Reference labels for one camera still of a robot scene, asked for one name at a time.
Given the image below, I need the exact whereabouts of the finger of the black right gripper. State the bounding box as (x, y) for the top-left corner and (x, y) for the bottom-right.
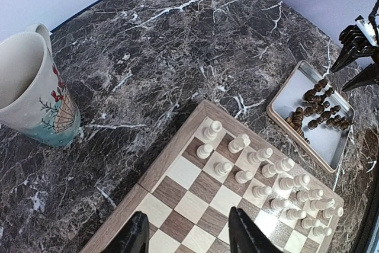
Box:
(330, 46), (367, 73)
(342, 63), (379, 92)

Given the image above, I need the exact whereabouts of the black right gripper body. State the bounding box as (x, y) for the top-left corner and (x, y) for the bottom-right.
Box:
(339, 1), (378, 57)

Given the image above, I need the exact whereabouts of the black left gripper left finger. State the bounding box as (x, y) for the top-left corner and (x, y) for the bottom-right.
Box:
(102, 211), (150, 253)

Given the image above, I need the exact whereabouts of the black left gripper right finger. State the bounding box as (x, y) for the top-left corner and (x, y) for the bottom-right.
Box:
(228, 206), (281, 253)

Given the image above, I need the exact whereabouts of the metal tray with wooden rim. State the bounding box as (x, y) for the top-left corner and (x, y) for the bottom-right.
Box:
(266, 60), (354, 173)

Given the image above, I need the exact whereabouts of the white chess king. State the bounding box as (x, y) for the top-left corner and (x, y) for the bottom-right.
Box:
(262, 158), (295, 178)

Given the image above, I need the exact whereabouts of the wooden chess board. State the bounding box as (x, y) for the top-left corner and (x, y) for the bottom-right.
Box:
(83, 100), (344, 252)

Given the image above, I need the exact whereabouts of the white chess queen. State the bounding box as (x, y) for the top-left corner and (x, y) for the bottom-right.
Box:
(279, 174), (310, 190)

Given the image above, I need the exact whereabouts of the white chess rook near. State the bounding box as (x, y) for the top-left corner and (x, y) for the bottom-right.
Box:
(322, 207), (344, 219)

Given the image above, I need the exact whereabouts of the white chess rook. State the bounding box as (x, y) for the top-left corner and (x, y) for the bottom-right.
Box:
(203, 120), (223, 141)
(322, 207), (344, 219)

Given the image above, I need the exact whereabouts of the white chess rook far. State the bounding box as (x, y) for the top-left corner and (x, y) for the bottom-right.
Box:
(203, 120), (223, 141)

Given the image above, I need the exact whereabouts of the coral painted ceramic mug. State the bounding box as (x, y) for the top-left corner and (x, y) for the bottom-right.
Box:
(1, 23), (81, 147)

